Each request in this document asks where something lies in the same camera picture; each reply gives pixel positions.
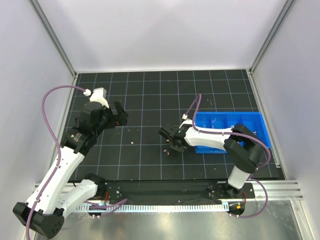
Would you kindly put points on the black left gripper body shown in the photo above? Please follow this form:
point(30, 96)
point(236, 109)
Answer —
point(116, 116)

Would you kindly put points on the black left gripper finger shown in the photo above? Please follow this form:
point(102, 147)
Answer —
point(122, 119)
point(118, 107)

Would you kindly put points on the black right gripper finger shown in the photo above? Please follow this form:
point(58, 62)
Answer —
point(181, 148)
point(172, 146)

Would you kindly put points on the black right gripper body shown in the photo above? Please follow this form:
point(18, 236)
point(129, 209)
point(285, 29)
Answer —
point(171, 136)

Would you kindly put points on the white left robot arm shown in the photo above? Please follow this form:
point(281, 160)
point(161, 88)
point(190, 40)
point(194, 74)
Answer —
point(47, 208)

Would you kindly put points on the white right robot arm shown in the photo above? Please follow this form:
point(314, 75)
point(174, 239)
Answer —
point(239, 142)

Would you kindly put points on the black grid mat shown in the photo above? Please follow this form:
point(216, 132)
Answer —
point(152, 100)

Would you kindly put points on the blue compartment tray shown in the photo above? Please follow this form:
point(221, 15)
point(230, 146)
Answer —
point(223, 120)

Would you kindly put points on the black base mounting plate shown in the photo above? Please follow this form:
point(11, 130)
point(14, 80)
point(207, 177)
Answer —
point(175, 192)

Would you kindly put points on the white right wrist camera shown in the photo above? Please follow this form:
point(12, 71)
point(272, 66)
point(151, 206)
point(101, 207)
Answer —
point(186, 121)

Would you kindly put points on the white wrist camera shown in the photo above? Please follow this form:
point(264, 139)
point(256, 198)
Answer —
point(186, 121)
point(98, 95)

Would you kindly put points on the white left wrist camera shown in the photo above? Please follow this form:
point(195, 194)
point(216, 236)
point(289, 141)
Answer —
point(98, 95)

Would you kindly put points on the white slotted cable duct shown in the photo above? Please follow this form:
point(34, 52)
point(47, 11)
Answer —
point(87, 208)

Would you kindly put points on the left aluminium frame post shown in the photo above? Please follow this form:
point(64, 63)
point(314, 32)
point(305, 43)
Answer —
point(52, 35)

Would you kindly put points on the aluminium frame post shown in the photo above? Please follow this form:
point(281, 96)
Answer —
point(52, 35)
point(285, 10)

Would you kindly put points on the right aluminium frame post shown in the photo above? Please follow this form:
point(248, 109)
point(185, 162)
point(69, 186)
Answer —
point(285, 10)

